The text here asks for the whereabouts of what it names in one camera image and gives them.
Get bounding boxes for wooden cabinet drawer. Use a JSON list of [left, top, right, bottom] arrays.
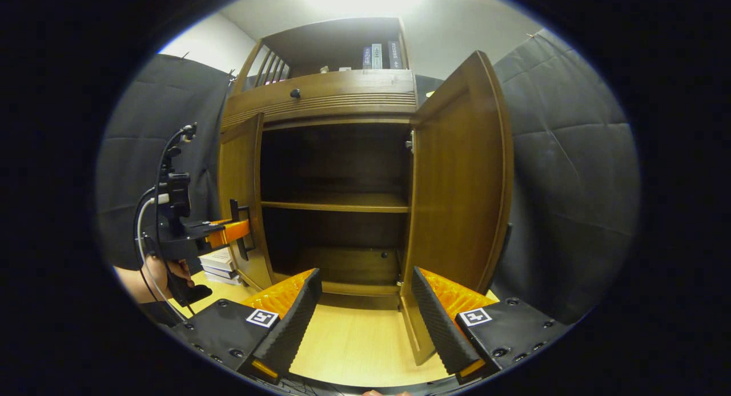
[[220, 70, 417, 131]]

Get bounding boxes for wooden inner cabinet shelf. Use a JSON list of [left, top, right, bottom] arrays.
[[262, 193, 410, 213]]

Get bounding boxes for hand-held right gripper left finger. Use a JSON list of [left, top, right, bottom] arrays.
[[171, 269, 323, 385]]

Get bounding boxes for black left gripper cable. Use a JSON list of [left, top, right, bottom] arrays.
[[134, 123, 198, 322]]

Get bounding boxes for wooden double-door shoe cabinet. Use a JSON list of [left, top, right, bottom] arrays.
[[220, 17, 420, 311]]

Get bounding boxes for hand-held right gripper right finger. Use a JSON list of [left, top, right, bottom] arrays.
[[411, 266, 572, 385]]

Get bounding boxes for wooden cabinet door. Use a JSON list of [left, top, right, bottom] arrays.
[[400, 50, 513, 365], [218, 113, 275, 291]]

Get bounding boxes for stack of paperback books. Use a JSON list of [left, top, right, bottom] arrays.
[[198, 247, 243, 285]]

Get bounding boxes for white left gripper cable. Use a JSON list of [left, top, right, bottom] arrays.
[[137, 193, 172, 305]]

